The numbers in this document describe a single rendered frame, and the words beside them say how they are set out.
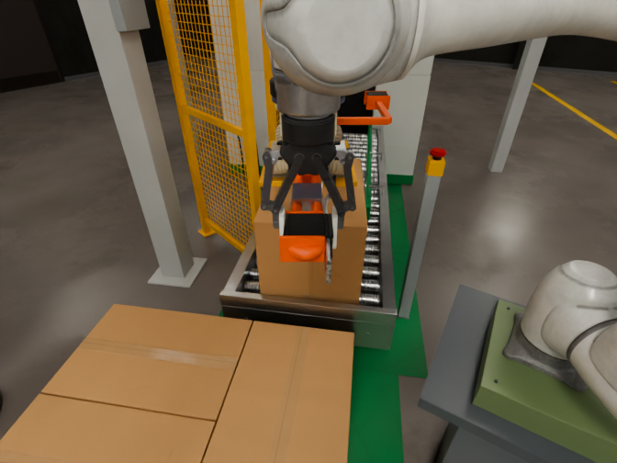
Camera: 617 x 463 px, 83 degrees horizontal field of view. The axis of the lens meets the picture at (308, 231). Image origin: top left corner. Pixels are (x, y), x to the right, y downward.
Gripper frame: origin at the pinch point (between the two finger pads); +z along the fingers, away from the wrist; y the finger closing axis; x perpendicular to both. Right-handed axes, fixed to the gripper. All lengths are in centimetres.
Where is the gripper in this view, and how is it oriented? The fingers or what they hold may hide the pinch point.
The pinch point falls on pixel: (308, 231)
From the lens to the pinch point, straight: 60.7
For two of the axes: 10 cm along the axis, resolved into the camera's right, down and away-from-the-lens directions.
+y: -10.0, -0.1, 0.2
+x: -0.2, 5.6, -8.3
